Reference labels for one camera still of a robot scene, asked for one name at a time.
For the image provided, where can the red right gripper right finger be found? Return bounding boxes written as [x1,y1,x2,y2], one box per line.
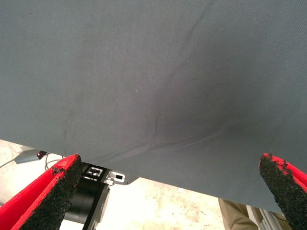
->
[259,152,307,230]

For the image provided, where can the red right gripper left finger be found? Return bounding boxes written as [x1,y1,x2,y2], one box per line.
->
[0,153,84,230]

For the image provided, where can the grey box with red light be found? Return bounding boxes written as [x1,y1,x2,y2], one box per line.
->
[14,149,48,165]

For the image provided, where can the khaki trouser leg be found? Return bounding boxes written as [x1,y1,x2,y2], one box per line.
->
[218,198,259,230]

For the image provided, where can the dark grey table cloth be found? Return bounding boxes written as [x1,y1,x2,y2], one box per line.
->
[0,0,307,214]

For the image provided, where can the grey aluminium frame post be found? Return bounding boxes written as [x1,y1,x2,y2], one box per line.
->
[247,205,288,230]

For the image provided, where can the black floor cable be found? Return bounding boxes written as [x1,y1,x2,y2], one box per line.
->
[44,152,65,170]

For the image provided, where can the grey cable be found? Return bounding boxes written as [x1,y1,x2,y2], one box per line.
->
[0,159,17,168]

